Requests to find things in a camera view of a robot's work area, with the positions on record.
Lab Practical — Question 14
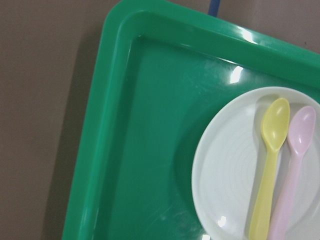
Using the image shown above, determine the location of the pink plastic spoon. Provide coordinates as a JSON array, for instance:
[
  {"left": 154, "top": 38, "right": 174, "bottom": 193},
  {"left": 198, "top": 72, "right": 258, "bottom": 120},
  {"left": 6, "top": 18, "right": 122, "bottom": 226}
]
[{"left": 268, "top": 106, "right": 317, "bottom": 240}]

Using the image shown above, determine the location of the yellow plastic spoon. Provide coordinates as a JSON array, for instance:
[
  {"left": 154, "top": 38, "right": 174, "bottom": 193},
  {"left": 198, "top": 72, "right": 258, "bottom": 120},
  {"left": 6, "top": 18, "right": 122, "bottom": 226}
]
[{"left": 248, "top": 98, "right": 290, "bottom": 240}]

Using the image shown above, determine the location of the green plastic tray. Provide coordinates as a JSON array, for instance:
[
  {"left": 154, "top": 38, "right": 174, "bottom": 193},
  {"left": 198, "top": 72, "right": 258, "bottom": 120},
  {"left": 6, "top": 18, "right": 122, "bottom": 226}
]
[{"left": 62, "top": 0, "right": 320, "bottom": 240}]

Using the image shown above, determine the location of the white round plate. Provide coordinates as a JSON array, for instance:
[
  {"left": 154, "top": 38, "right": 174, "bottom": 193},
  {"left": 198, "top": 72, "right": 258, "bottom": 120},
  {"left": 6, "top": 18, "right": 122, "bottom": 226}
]
[{"left": 191, "top": 86, "right": 320, "bottom": 240}]

